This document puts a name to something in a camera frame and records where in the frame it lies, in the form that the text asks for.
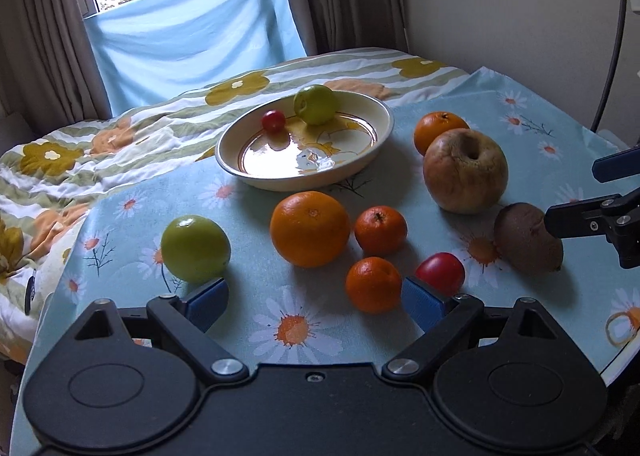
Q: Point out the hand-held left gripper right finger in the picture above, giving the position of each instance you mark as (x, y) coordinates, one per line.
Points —
(422, 303)

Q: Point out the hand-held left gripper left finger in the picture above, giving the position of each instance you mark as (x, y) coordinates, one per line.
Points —
(207, 303)

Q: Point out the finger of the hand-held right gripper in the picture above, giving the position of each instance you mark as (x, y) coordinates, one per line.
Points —
(617, 163)
(580, 221)

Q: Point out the red tomato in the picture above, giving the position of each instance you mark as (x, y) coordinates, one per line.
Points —
(440, 272)

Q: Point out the small mandarin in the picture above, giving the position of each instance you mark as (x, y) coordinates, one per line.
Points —
(381, 232)
(373, 286)

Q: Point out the green apple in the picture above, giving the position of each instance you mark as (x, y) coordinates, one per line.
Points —
(315, 103)
(195, 250)

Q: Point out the brown kiwi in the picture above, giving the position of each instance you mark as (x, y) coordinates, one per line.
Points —
(525, 241)

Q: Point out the wrinkled yellow-brown apple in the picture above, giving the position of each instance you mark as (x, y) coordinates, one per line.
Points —
(465, 176)

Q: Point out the orange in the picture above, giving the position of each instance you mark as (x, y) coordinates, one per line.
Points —
(310, 231)
(437, 128)

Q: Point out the cream ceramic bowl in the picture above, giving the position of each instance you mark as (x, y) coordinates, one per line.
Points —
(280, 158)

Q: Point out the blue daisy tablecloth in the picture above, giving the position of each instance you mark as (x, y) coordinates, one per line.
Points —
(250, 226)

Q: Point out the small dark object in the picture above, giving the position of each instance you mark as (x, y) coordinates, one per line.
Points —
(30, 295)

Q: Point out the striped floral blanket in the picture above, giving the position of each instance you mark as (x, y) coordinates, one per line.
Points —
(75, 176)

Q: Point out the cherry tomato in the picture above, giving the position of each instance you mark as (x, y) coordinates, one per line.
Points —
(273, 121)

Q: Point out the light blue window cloth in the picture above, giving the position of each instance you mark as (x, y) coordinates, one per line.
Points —
(190, 46)

